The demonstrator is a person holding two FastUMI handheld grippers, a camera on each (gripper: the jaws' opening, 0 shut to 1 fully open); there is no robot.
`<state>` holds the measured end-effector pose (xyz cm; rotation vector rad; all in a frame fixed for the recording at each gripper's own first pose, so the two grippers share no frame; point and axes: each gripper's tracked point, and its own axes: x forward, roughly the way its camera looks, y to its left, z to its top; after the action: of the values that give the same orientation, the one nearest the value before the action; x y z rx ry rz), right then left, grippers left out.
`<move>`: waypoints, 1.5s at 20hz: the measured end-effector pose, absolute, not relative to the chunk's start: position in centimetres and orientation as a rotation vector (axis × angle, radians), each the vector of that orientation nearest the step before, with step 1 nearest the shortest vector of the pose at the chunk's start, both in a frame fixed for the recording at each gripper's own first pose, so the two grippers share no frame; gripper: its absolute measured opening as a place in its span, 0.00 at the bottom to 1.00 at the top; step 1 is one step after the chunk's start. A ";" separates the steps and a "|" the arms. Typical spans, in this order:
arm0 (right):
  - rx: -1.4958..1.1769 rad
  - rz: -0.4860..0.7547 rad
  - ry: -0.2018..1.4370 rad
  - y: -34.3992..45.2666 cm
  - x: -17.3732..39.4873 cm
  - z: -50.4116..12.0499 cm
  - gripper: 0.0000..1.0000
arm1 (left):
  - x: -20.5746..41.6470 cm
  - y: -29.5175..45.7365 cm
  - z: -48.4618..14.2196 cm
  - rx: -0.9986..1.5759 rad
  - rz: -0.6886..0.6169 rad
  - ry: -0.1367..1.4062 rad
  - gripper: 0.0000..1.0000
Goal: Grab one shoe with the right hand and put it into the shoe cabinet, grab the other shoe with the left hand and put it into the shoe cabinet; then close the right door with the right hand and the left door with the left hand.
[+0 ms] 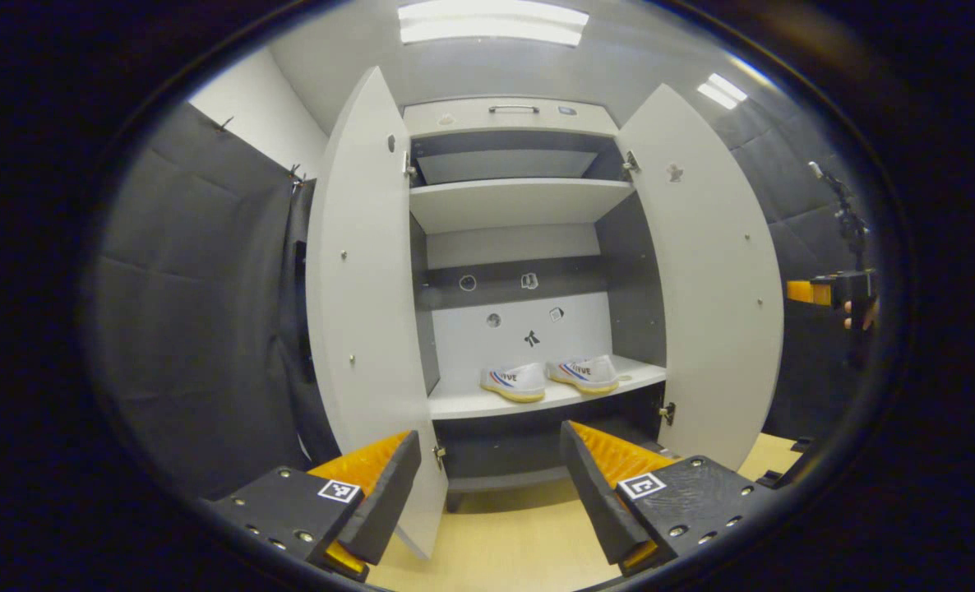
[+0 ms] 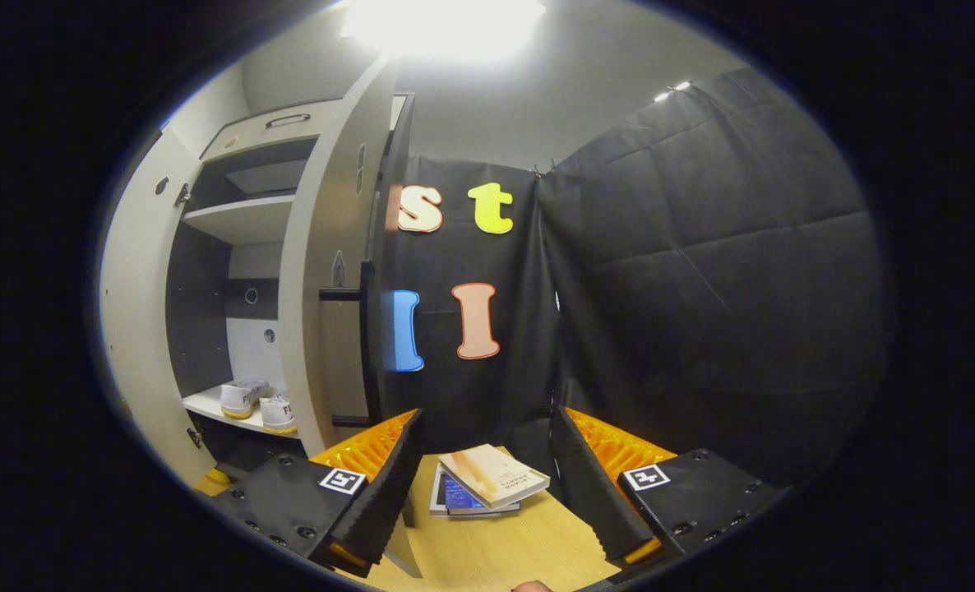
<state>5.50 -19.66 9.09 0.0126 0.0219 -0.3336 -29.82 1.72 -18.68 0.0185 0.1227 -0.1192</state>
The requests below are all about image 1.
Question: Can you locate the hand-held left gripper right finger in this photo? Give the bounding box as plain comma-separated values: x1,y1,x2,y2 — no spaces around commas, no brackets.
560,420,772,578

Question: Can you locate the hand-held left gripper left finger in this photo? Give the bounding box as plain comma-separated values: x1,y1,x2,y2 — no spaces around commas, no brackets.
208,429,423,583

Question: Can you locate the grey shoe cabinet door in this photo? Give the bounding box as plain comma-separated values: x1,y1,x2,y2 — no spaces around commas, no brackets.
617,82,786,471
305,66,449,560

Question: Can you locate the white striped shoe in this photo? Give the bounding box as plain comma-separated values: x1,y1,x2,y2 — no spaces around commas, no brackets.
547,354,620,395
479,363,548,404

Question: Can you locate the grey shoe cabinet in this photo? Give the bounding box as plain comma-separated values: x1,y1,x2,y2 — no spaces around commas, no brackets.
403,97,671,512

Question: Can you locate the grey cabinet drawer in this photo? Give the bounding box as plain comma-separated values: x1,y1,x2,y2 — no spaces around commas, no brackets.
403,97,620,139

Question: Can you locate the small ceiling light panel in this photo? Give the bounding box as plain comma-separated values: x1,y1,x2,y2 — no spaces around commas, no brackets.
695,72,750,110

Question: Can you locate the large ceiling light panel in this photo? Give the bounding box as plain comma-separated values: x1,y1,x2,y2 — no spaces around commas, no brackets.
397,0,591,48

